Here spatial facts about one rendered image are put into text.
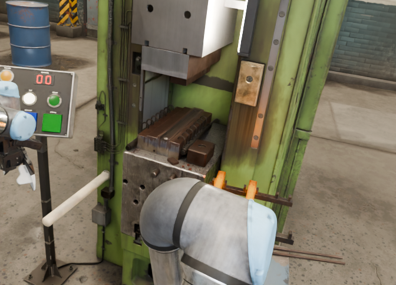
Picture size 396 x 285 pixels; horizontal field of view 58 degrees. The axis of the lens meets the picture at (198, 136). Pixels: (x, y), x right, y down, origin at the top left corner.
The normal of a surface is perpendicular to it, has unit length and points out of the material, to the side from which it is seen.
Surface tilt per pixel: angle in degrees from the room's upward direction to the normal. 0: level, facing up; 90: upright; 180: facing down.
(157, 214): 75
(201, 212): 41
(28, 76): 60
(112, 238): 90
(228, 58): 90
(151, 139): 90
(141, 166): 90
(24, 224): 0
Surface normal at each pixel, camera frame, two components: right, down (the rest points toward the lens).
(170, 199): -0.42, -0.52
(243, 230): -0.21, -0.47
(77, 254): 0.12, -0.90
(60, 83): 0.12, -0.07
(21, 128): 0.92, 0.26
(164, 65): -0.36, 0.37
